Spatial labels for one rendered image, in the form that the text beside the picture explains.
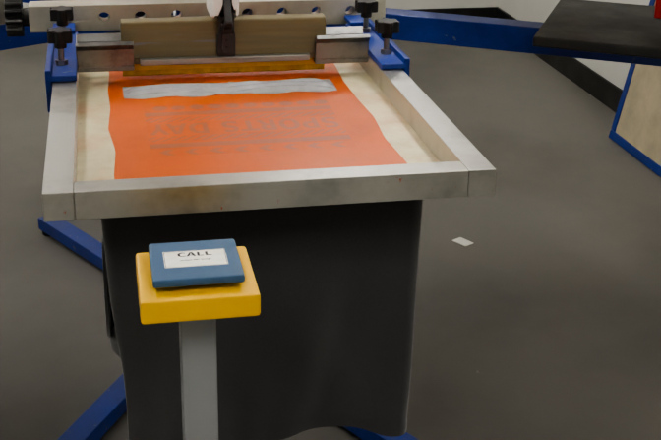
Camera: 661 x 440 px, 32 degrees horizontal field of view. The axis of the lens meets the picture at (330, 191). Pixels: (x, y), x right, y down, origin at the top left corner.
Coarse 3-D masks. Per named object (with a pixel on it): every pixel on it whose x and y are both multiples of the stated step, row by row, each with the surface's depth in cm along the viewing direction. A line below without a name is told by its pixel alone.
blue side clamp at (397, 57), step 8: (368, 32) 213; (376, 32) 212; (376, 40) 207; (376, 48) 202; (392, 48) 200; (376, 56) 197; (384, 56) 197; (392, 56) 197; (400, 56) 195; (384, 64) 193; (392, 64) 193; (400, 64) 193; (408, 64) 193; (408, 72) 194
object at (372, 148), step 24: (240, 72) 203; (264, 72) 203; (288, 72) 204; (312, 72) 204; (336, 72) 204; (240, 96) 189; (264, 96) 190; (288, 96) 190; (312, 96) 190; (336, 96) 190; (360, 120) 179; (360, 144) 168; (384, 144) 169; (264, 168) 158; (288, 168) 158; (312, 168) 158
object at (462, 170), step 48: (48, 144) 155; (432, 144) 165; (48, 192) 139; (96, 192) 140; (144, 192) 141; (192, 192) 142; (240, 192) 144; (288, 192) 145; (336, 192) 146; (384, 192) 148; (432, 192) 149; (480, 192) 151
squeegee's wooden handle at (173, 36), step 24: (120, 24) 193; (144, 24) 194; (168, 24) 194; (192, 24) 195; (216, 24) 196; (240, 24) 197; (264, 24) 198; (288, 24) 198; (312, 24) 199; (144, 48) 195; (168, 48) 196; (192, 48) 197; (216, 48) 198; (240, 48) 198; (264, 48) 199; (288, 48) 200; (312, 48) 201
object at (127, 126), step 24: (120, 72) 202; (120, 96) 188; (168, 96) 189; (192, 96) 189; (216, 96) 189; (120, 120) 177; (144, 120) 177; (120, 144) 166; (144, 144) 167; (120, 168) 157; (144, 168) 157; (168, 168) 157; (192, 168) 158; (216, 168) 158; (240, 168) 158
